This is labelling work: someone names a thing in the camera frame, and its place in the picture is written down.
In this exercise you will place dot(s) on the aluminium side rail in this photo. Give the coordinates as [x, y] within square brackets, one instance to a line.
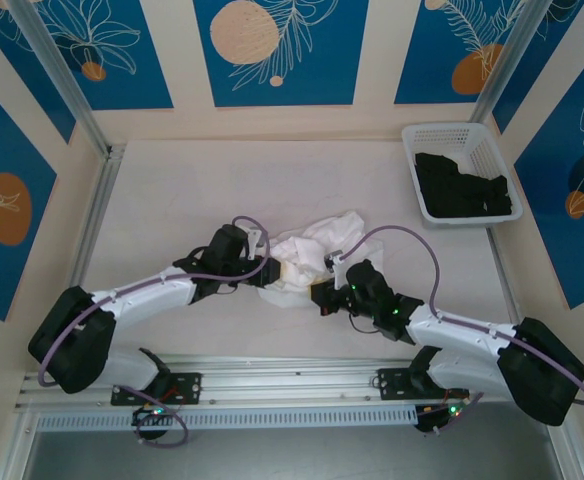
[504, 280]
[97, 210]

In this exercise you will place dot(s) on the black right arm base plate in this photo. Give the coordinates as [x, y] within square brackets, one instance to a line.
[392, 385]

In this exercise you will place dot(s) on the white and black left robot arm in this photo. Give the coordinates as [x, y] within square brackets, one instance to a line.
[147, 297]

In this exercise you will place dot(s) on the aluminium frame post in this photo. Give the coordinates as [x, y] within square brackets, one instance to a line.
[502, 65]
[62, 75]

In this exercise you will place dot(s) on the black controller board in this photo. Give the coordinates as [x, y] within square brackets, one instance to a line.
[437, 417]
[152, 415]

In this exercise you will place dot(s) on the white plastic basket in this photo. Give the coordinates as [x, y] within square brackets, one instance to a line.
[492, 145]

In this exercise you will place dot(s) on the aluminium rail beam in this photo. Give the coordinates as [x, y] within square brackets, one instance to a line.
[292, 385]

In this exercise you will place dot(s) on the black cloth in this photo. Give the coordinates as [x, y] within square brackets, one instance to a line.
[462, 190]

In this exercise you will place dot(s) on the white t-shirt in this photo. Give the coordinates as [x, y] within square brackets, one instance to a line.
[312, 245]

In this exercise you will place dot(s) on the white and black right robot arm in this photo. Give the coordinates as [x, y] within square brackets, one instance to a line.
[452, 332]

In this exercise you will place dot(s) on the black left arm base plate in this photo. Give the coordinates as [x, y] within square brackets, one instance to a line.
[192, 387]

